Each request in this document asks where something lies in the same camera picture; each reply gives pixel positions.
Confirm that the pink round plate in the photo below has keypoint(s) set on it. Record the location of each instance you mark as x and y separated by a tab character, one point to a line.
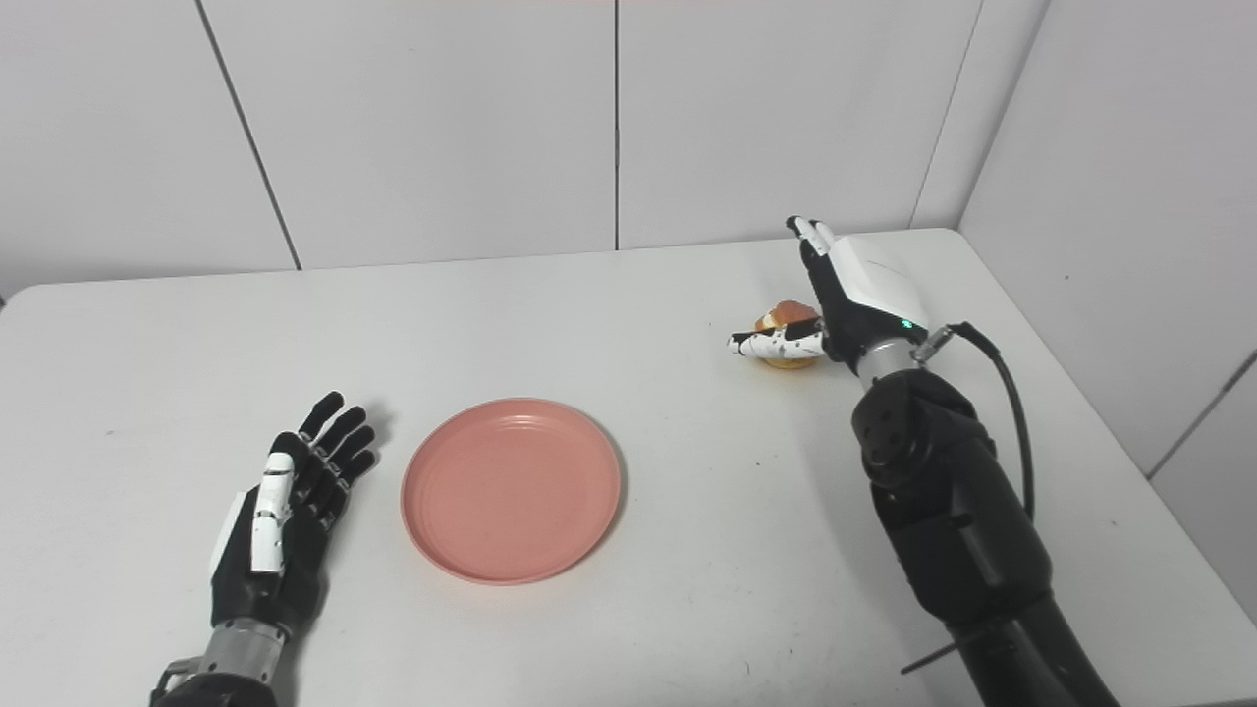
511	491

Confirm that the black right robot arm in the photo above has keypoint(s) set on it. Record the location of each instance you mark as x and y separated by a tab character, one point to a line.
953	520

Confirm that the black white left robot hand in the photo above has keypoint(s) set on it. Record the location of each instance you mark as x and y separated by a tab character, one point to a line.
295	560

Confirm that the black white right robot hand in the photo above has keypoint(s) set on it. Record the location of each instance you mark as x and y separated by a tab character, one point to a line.
869	285

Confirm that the golden cream puff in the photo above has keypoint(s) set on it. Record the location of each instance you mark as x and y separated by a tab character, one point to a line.
784	314

